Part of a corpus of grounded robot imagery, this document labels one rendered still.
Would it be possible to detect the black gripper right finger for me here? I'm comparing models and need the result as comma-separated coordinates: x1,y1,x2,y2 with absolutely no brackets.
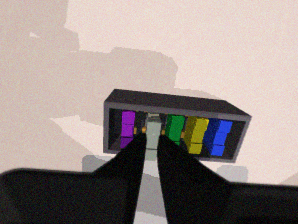
157,134,298,224

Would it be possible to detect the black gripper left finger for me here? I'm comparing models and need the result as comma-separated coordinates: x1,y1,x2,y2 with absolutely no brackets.
0,133,147,224

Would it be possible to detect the green fuse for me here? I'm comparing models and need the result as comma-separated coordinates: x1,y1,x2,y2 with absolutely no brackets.
165,114,185,145

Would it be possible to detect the purple fuse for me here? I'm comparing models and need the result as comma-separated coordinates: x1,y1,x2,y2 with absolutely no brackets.
120,109,136,148

